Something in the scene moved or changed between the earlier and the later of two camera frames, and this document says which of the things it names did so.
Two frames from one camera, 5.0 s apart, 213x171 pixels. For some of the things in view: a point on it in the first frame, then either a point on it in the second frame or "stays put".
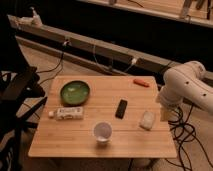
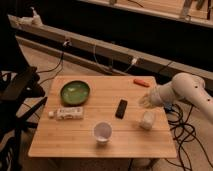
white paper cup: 102,131 stays put
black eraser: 121,109 stays put
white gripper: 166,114 to 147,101
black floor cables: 184,132 stays put
